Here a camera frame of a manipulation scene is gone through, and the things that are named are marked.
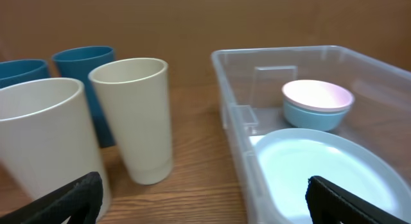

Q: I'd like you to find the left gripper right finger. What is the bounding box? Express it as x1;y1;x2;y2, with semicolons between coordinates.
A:
305;176;408;224

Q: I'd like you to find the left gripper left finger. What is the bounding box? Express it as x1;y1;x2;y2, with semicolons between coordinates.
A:
1;171;103;224

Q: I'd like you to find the grey plate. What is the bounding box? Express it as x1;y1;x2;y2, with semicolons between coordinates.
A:
249;128;410;223

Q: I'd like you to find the light blue bowl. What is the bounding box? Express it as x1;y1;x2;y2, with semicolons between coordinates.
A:
283;100;350;132

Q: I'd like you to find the pink bowl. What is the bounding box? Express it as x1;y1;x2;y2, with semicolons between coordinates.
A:
281;80;354;112

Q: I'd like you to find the beige cup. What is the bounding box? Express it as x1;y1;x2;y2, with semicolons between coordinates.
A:
1;78;112;218
88;58;173;185

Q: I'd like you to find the beige cup front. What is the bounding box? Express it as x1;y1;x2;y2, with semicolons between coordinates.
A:
1;78;112;218

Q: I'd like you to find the clear plastic storage bin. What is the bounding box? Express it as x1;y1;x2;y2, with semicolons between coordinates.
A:
211;46;410;224

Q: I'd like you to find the dark blue cup rear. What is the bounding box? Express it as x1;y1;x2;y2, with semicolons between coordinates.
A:
52;46;115;148

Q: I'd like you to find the dark blue cup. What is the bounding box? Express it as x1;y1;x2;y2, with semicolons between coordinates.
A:
1;59;51;88
52;46;115;148

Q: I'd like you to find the dark blue cup left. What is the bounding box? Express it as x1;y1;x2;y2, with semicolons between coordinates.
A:
1;59;51;88

